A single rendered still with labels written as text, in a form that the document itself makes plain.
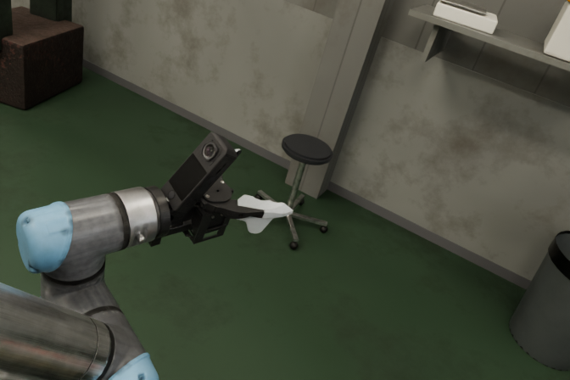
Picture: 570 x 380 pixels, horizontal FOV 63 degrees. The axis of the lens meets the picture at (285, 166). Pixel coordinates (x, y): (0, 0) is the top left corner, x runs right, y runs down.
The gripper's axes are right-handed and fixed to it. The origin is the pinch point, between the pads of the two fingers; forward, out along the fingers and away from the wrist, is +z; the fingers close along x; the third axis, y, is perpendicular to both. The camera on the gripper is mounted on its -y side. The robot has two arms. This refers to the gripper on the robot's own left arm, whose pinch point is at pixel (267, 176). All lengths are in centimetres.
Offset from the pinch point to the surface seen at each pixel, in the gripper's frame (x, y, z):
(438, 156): -73, 102, 254
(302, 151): -112, 111, 154
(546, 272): 28, 104, 230
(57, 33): -336, 150, 80
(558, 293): 39, 106, 224
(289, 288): -56, 167, 125
